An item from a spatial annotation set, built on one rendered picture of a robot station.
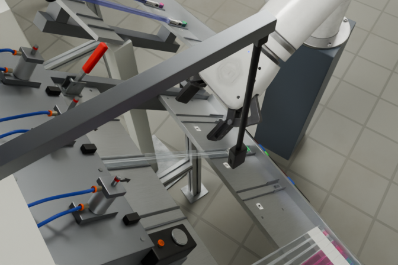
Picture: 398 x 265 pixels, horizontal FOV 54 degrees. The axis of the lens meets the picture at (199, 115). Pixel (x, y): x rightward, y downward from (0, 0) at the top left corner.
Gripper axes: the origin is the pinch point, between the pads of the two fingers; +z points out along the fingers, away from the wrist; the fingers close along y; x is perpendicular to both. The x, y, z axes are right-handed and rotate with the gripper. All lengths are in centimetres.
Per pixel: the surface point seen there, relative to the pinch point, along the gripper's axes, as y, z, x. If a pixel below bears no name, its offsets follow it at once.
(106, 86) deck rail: -19.1, 10.6, -0.7
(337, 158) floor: 1, 2, 127
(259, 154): 2.1, 4.8, 33.8
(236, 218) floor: -4, 45, 94
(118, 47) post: -40.1, 10.7, 17.7
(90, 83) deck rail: -19.1, 10.9, -4.6
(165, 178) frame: -22, 42, 57
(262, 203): 13.7, 7.9, 21.0
